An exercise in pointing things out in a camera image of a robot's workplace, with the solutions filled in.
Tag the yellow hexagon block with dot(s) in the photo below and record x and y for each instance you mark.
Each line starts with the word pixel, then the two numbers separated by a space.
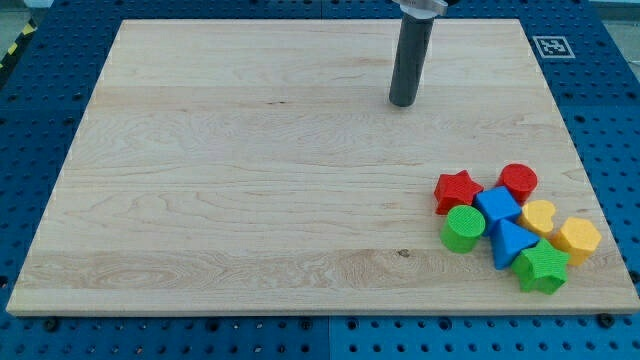
pixel 579 238

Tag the green cylinder block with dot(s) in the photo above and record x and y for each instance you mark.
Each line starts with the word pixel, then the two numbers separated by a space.
pixel 462 228

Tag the yellow black hazard tape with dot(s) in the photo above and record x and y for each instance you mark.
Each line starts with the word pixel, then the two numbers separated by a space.
pixel 19 45

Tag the green star block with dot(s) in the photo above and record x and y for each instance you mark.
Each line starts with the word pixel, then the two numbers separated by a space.
pixel 541 268

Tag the blue triangle block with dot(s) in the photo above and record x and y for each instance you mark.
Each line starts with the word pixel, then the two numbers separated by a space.
pixel 508 240

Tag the red cylinder block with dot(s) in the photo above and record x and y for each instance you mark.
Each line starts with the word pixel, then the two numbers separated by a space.
pixel 519 179

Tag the light wooden board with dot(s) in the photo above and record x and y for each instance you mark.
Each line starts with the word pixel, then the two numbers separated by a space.
pixel 251 168

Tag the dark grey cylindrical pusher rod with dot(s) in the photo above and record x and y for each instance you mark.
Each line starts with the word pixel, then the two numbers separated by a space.
pixel 409 60

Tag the white fiducial marker tag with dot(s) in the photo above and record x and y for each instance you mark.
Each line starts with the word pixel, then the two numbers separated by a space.
pixel 553 47

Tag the blue cube block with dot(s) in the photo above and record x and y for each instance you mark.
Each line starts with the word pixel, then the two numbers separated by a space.
pixel 496 204

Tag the yellow heart block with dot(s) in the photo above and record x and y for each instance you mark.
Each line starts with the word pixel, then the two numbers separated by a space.
pixel 537 217

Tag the red star block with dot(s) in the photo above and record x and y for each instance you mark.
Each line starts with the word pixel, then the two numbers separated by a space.
pixel 455 189

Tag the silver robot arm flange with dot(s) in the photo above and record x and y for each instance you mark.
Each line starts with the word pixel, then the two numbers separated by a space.
pixel 423 9

